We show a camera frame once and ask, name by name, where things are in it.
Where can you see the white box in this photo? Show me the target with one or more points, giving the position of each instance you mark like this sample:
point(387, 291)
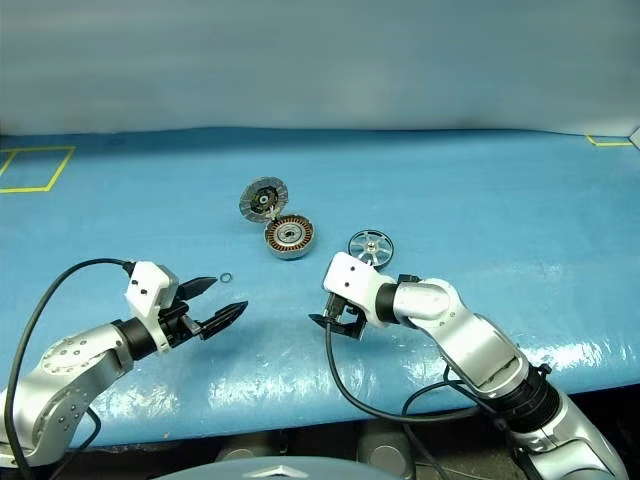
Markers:
point(636, 137)

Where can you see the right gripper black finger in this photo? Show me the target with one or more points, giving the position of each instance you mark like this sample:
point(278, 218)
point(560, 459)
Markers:
point(330, 324)

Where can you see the blue plastic table cover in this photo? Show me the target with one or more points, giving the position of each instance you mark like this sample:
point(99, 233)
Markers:
point(450, 225)

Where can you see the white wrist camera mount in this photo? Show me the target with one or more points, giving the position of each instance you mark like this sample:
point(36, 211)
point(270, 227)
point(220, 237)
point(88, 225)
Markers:
point(147, 282)
point(350, 280)

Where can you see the grey robot torso with emblem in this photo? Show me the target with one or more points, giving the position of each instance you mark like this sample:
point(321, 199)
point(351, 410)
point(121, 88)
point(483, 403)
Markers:
point(280, 470)

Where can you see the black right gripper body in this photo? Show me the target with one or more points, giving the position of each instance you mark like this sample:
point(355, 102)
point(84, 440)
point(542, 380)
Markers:
point(354, 322)

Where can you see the round grey motor cover disc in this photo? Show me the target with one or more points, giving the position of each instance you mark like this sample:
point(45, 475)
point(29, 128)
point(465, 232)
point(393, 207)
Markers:
point(262, 200)

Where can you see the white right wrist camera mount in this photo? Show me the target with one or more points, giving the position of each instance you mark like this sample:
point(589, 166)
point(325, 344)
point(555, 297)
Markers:
point(350, 280)

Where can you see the silver spoked wheel cap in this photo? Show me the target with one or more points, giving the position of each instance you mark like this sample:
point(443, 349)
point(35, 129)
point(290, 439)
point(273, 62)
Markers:
point(372, 247)

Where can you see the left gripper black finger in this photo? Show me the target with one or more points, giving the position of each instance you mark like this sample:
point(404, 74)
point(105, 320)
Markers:
point(197, 287)
point(222, 315)

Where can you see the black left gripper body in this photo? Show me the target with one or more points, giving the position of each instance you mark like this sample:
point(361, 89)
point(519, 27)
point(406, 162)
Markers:
point(175, 320)

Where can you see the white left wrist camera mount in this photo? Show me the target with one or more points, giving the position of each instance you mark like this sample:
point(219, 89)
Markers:
point(147, 282)

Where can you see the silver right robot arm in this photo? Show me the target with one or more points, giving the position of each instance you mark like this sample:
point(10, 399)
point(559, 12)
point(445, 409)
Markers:
point(475, 345)

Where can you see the motor base with copper windings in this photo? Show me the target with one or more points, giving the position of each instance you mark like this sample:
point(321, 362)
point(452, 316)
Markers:
point(290, 235)

